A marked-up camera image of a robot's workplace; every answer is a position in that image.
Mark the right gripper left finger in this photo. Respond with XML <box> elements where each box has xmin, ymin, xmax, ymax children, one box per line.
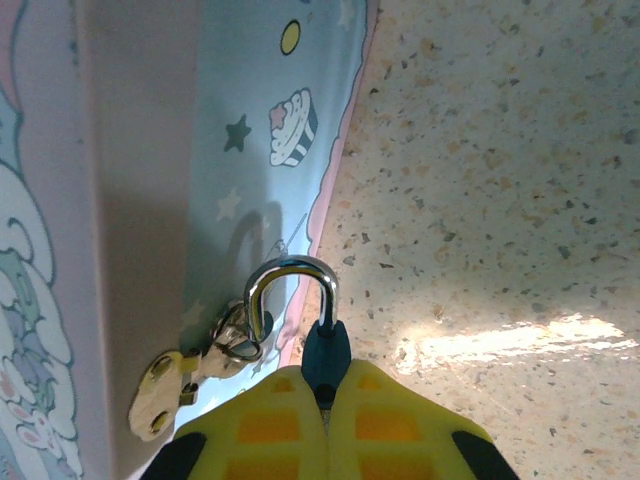
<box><xmin>144</xmin><ymin>367</ymin><xmax>329</xmax><ymax>480</ymax></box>

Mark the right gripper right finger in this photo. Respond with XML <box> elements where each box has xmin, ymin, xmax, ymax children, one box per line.
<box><xmin>327</xmin><ymin>359</ymin><xmax>521</xmax><ymax>480</ymax></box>

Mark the small dark padlock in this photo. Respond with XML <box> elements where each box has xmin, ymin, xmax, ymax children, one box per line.
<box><xmin>243</xmin><ymin>254</ymin><xmax>354</xmax><ymax>426</ymax></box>

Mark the cartoon print tin box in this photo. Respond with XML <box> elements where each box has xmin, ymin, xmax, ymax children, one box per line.
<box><xmin>0</xmin><ymin>0</ymin><xmax>382</xmax><ymax>480</ymax></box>

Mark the metal hasp latch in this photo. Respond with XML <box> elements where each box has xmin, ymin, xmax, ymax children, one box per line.
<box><xmin>128</xmin><ymin>298</ymin><xmax>275</xmax><ymax>444</ymax></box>

